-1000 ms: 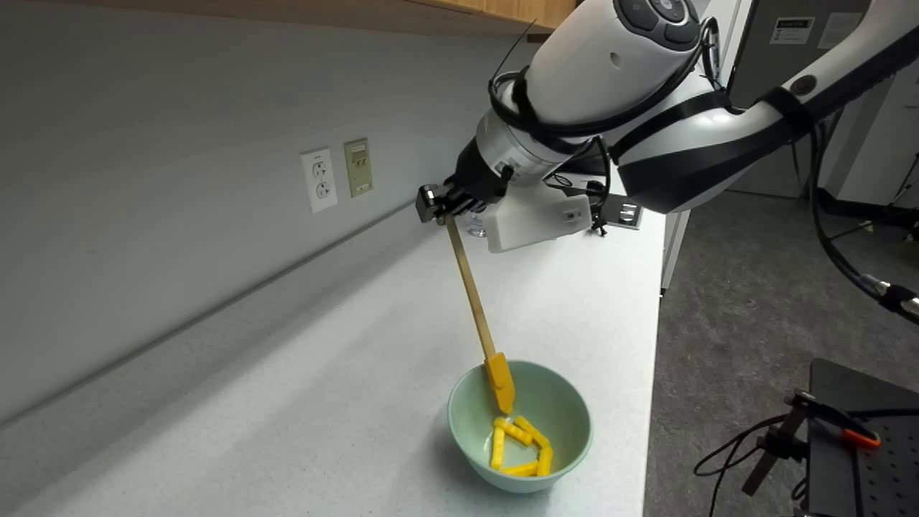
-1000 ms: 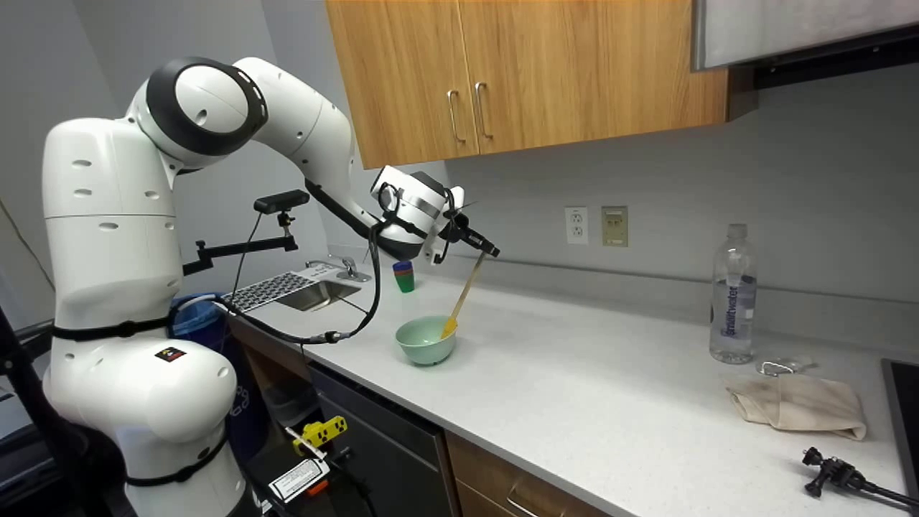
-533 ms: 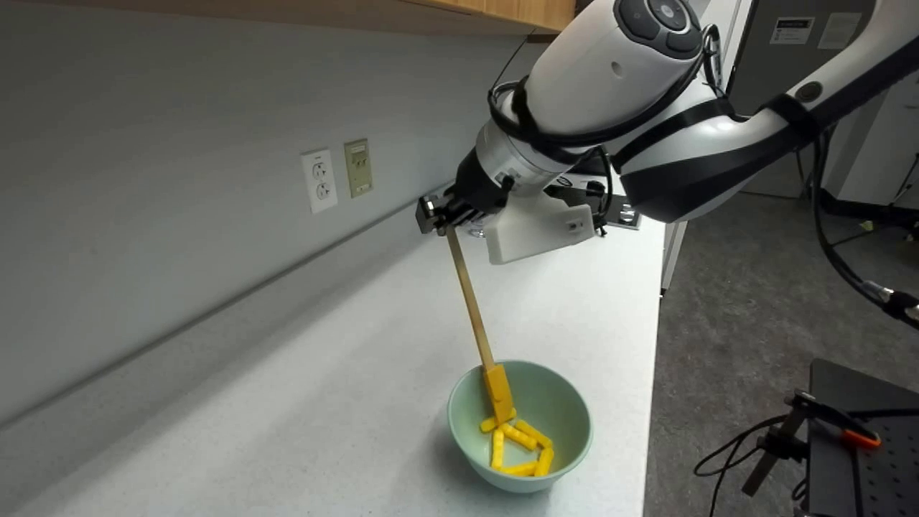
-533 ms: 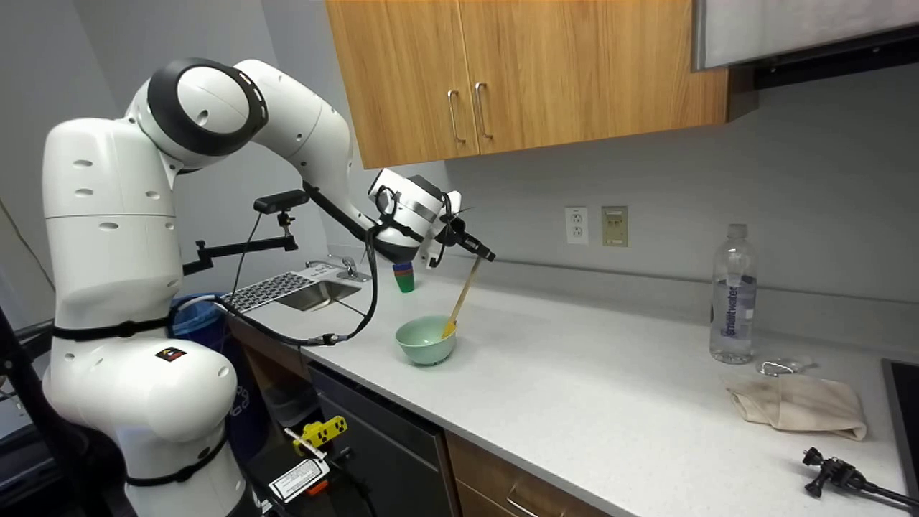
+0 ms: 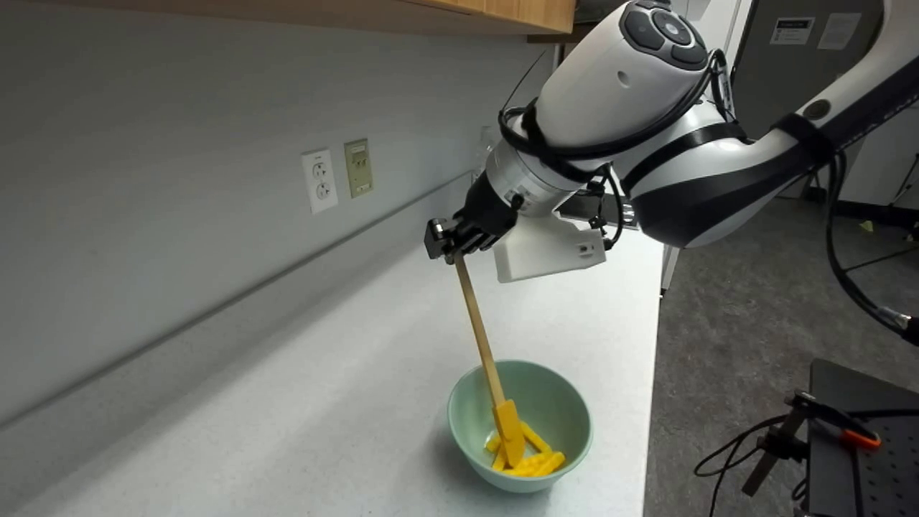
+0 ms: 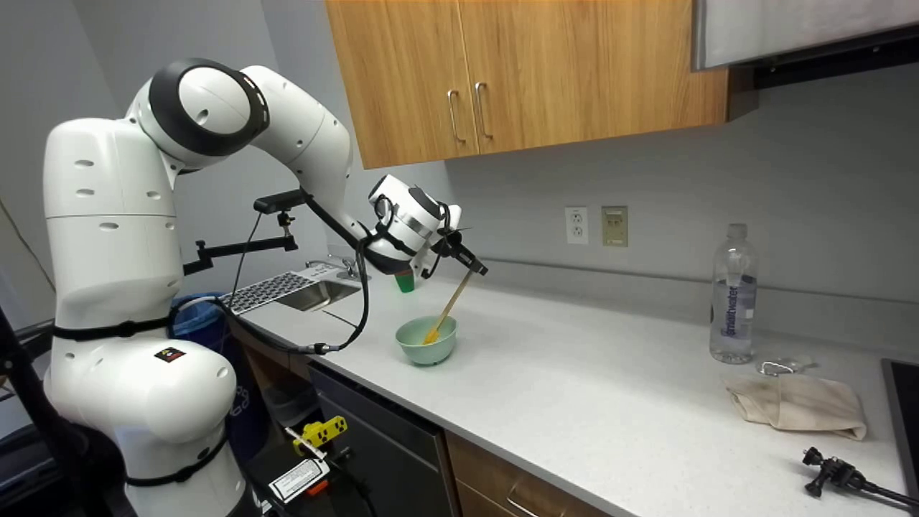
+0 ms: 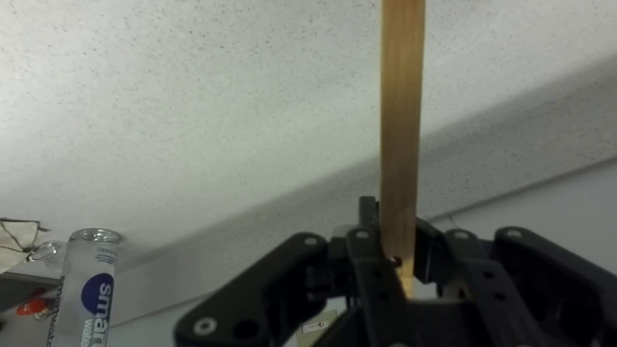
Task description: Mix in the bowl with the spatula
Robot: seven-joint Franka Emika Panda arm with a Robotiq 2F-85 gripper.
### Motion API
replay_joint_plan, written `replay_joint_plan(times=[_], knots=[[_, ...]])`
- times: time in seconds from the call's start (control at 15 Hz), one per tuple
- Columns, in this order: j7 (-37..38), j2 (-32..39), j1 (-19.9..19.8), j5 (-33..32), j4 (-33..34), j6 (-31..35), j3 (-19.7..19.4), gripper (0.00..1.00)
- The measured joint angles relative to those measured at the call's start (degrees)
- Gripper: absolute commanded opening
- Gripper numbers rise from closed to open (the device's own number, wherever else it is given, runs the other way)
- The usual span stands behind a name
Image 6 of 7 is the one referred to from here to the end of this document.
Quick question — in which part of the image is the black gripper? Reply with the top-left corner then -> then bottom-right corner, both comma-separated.
426,226 -> 490,278

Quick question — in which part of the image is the wooden spatula with yellow head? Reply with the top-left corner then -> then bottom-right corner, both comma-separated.
418,266 -> 477,349

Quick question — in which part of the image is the light green bowl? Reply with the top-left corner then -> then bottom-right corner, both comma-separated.
394,314 -> 460,371

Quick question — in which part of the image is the steel sink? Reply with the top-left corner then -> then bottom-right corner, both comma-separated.
273,276 -> 364,316

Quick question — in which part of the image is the black dishwasher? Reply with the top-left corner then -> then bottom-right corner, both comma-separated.
306,364 -> 453,517

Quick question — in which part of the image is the wooden upper cabinet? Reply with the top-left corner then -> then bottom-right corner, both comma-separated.
324,0 -> 759,171

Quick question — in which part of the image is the brown wooden drawer front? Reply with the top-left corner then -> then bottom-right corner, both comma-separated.
443,431 -> 615,517

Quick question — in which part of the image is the yellow and black tool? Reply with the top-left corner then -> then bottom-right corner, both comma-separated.
284,413 -> 354,459

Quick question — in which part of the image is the blue bin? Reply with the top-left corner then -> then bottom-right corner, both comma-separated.
169,291 -> 235,357

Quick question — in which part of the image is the white grey box device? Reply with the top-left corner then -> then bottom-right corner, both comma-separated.
268,457 -> 334,507

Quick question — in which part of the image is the clear plastic water bottle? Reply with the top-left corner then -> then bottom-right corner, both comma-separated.
707,220 -> 760,368

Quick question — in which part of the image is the clear plastic wrapper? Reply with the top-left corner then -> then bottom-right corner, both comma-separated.
754,352 -> 819,380

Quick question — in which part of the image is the beige crumpled cloth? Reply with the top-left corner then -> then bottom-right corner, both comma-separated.
723,371 -> 872,446

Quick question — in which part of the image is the steel range hood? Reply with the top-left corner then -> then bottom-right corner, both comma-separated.
693,0 -> 919,91

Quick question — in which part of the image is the black tripod stand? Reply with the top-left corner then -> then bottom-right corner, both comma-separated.
0,304 -> 98,517

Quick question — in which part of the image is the black stovetop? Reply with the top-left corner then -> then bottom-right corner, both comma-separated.
879,357 -> 919,482

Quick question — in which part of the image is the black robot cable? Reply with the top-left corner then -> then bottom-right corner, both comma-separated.
306,196 -> 377,357

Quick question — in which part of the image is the white wall outlet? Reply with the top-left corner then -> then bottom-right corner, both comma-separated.
564,203 -> 591,246

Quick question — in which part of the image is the silver cabinet door handle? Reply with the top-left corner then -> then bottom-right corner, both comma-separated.
472,78 -> 496,144
446,87 -> 469,148

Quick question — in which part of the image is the beige wall switch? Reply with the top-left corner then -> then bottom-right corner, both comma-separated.
597,202 -> 631,250

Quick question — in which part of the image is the wire dish rack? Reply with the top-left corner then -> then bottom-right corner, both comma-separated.
225,269 -> 318,316

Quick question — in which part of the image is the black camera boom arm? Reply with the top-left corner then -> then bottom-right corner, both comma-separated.
180,187 -> 312,278

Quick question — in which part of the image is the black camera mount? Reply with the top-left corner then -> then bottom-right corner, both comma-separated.
798,446 -> 915,510

